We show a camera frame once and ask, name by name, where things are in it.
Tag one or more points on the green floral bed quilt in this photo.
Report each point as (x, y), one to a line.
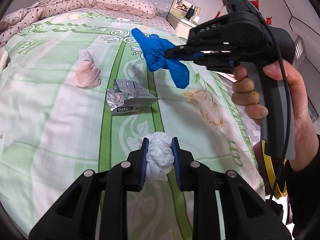
(52, 131)

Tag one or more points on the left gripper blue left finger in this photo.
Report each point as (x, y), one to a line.
(143, 162)

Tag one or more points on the black thermos bottle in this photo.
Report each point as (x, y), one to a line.
(190, 12)

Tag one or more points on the blue rubber glove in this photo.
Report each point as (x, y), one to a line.
(154, 48)

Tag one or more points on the yellow rimmed trash bin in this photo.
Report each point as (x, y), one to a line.
(272, 165)

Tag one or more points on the white tissue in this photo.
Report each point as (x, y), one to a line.
(159, 156)

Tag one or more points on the pink tissue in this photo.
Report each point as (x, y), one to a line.
(87, 75)

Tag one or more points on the cream bedside cabinet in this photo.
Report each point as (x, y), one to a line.
(176, 17)

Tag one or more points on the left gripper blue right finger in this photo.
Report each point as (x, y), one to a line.
(175, 147)

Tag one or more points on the pink polka dot blanket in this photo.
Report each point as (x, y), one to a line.
(16, 21)

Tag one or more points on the silver foil snack bag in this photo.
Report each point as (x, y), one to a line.
(128, 96)

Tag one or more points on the pink polka dot pillow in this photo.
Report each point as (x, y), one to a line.
(140, 8)

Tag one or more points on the person right hand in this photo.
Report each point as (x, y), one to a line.
(306, 140)

